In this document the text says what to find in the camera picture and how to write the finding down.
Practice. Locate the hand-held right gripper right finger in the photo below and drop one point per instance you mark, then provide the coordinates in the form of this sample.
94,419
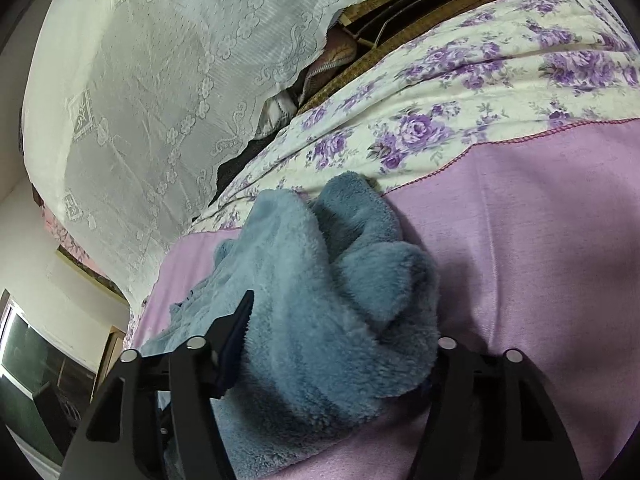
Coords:
452,375

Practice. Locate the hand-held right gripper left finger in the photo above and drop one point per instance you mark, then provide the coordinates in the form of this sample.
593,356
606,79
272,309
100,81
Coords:
232,360

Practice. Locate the blue fleece jacket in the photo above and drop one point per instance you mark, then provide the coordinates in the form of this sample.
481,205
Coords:
310,310

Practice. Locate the wooden cabinet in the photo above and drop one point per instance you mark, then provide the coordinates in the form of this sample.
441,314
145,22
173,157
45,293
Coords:
107,360

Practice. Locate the pink floral-bordered bed sheet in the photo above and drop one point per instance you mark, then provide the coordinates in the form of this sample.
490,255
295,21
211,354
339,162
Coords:
525,235

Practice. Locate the window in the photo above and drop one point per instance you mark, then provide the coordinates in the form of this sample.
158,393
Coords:
35,345

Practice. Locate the white folded cloth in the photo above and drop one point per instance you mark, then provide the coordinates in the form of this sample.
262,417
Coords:
277,107

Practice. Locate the white lace cloth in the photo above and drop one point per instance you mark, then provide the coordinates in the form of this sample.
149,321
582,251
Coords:
150,85

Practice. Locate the brown knit garment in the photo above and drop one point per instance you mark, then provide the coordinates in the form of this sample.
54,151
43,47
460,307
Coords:
330,55

